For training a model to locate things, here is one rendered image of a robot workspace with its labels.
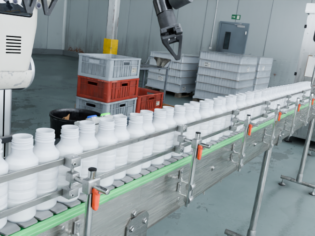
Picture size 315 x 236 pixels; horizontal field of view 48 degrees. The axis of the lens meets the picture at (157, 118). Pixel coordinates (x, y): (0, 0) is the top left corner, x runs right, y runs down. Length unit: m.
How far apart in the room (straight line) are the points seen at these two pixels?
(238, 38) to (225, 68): 4.22
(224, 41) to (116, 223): 11.30
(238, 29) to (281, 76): 2.02
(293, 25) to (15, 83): 10.52
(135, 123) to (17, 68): 0.58
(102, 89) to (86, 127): 2.75
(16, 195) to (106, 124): 0.26
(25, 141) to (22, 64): 0.71
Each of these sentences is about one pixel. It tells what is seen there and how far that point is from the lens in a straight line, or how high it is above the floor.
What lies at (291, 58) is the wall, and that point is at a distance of 11.43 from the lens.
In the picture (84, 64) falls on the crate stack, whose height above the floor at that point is 1.01.
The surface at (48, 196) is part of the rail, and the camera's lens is 0.74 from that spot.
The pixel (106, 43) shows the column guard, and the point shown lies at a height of 0.95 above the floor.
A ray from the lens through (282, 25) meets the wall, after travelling 11.56.
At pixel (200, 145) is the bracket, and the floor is 1.07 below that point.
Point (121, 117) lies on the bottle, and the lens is 0.92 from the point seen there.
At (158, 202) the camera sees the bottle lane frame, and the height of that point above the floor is 0.89.
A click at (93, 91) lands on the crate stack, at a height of 0.76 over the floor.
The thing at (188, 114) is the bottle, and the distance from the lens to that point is 1.17.
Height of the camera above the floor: 1.38
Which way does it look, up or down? 13 degrees down
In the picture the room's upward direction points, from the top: 7 degrees clockwise
